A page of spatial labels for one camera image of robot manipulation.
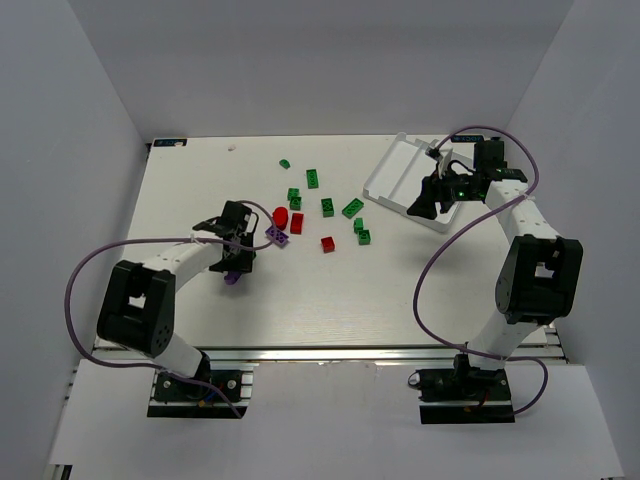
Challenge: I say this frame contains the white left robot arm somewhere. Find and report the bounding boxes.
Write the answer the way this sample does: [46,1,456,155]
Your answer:
[97,201,258,382]

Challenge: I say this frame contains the green square lego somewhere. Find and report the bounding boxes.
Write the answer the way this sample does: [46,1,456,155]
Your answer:
[358,229,371,246]
[353,217,364,233]

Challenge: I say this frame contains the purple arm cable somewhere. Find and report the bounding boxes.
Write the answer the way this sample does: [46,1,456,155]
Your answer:
[65,199,281,419]
[412,124,549,415]

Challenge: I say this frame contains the green lego pair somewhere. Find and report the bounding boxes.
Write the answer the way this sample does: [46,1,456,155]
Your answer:
[287,188,302,211]

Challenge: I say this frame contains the green long lego tilted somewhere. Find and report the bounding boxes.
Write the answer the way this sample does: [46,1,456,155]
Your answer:
[341,198,364,219]

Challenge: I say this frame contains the blue table label right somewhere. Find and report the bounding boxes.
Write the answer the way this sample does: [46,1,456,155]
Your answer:
[450,134,484,143]

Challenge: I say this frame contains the green lego centre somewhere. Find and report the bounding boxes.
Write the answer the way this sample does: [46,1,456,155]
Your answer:
[321,198,335,218]

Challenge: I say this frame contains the green long lego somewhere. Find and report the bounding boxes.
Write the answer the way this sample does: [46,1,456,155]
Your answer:
[341,198,364,219]
[306,169,319,189]

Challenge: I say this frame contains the blue table label left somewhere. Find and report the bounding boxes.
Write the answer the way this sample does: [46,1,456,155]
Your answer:
[152,138,188,148]

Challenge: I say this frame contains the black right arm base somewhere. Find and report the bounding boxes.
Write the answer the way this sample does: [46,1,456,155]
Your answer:
[407,354,515,425]

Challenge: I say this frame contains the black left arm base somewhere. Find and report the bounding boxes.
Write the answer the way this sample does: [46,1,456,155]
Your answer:
[147,365,254,420]

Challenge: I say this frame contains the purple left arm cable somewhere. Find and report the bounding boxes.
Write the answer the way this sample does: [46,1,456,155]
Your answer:
[65,199,281,419]

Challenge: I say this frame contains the purple small lego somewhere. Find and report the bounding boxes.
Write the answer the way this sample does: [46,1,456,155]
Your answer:
[224,271,242,285]

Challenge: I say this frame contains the purple long lego plate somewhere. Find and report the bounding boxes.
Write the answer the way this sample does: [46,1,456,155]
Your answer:
[265,226,289,248]

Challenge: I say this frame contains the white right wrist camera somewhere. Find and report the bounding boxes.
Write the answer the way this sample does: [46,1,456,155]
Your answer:
[426,148,453,178]

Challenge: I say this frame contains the green long lego top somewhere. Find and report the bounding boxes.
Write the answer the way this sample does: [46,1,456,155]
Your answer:
[306,169,319,189]

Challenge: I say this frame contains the blue table label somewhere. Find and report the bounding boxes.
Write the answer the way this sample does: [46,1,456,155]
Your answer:
[450,134,484,143]
[152,138,188,148]

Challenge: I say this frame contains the red rectangular lego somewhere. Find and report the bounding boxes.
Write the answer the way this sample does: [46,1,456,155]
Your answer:
[290,213,304,235]

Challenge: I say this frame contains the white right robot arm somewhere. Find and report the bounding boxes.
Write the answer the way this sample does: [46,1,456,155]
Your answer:
[407,167,583,375]

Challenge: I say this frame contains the white divided tray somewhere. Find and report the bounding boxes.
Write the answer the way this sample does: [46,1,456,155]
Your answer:
[362,132,459,233]

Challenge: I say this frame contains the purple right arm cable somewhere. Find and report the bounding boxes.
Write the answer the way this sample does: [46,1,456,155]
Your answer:
[412,124,549,415]

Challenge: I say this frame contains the red round lego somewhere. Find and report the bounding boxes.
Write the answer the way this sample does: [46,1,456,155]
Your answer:
[272,206,289,231]

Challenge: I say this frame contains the red square lego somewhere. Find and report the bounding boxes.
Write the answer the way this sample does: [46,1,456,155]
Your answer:
[321,236,336,253]

